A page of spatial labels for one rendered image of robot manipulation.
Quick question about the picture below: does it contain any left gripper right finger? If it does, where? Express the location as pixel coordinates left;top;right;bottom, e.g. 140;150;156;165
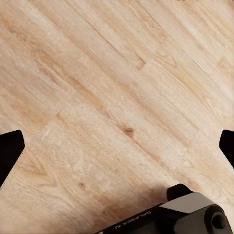
219;130;234;168

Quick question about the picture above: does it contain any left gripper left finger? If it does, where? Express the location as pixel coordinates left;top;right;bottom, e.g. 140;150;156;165
0;130;25;187

